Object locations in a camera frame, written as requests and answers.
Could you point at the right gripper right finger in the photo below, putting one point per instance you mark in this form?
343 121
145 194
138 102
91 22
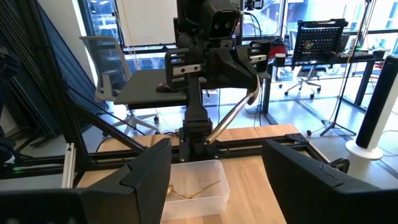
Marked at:
326 199

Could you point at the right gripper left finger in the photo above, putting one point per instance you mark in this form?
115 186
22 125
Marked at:
93 205

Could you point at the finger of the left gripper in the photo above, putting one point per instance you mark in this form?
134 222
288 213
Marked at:
252 74
227 71

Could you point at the long gold spoon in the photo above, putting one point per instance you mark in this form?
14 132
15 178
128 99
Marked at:
205 188

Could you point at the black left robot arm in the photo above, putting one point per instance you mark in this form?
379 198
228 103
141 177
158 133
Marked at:
197 112

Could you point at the black computer mouse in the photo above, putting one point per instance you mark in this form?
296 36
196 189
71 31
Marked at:
163 88

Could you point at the red box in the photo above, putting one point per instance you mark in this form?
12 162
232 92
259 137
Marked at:
277 49

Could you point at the grey desk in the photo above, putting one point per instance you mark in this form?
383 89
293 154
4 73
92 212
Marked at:
140 90

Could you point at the black office chair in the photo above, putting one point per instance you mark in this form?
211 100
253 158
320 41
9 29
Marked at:
306 73

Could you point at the grey office chair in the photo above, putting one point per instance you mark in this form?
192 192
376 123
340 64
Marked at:
109 68

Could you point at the black tripod stand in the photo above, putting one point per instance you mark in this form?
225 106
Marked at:
335 124

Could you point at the black pegboard rack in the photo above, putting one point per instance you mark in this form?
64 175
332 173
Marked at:
320 40

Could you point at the window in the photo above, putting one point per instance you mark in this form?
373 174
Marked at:
102 18

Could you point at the black pole with white base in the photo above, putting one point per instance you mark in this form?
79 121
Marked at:
376 109

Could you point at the black desk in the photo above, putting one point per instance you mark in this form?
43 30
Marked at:
365 81

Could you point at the clear plastic bin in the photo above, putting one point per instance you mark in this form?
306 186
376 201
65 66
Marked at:
211 205

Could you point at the black frame clamp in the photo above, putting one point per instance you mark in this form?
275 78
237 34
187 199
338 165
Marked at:
340 163

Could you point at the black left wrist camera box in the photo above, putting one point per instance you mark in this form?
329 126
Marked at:
223 24

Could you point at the white metal bracket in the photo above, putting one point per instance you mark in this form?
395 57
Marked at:
68 165

